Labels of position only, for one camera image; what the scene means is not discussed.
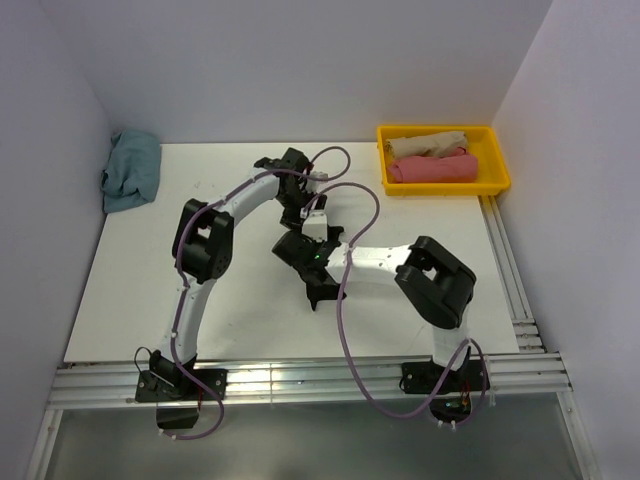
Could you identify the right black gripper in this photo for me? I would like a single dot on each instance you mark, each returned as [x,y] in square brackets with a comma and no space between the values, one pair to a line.
[304,237]

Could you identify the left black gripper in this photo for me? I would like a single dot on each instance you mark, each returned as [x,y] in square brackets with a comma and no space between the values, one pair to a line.
[311,199]

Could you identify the black t-shirt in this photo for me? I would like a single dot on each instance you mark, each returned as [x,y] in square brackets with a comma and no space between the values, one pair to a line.
[320,285]

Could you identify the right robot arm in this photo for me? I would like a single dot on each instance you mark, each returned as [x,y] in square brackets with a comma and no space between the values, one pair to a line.
[435,282]

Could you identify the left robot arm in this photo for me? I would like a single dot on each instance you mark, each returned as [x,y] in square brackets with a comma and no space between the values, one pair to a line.
[203,246]

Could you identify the yellow plastic bin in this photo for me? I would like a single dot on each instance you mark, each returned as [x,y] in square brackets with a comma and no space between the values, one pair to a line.
[493,177]

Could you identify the beige rolled t-shirt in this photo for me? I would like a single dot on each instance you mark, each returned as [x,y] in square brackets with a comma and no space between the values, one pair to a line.
[434,145]

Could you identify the pink rolled t-shirt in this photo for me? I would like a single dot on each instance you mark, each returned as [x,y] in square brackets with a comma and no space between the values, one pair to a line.
[417,169]

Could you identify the blue crumpled t-shirt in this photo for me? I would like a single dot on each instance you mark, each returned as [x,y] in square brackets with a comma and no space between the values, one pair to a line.
[131,177]

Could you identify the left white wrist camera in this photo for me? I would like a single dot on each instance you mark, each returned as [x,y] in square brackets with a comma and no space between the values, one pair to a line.
[315,181]

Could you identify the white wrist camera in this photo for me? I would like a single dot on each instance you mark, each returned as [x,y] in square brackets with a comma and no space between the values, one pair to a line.
[314,224]
[315,181]

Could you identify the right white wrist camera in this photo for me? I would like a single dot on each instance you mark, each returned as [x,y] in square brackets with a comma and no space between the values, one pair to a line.
[314,224]

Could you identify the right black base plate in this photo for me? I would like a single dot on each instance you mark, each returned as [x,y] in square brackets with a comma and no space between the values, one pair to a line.
[421,377]

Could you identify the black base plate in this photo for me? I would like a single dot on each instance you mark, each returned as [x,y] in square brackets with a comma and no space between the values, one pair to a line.
[421,377]
[152,388]

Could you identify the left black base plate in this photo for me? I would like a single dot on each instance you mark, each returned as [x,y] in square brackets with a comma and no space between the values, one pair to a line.
[152,388]

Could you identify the aluminium mounting rail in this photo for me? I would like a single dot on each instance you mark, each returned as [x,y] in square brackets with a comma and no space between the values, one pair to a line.
[112,386]

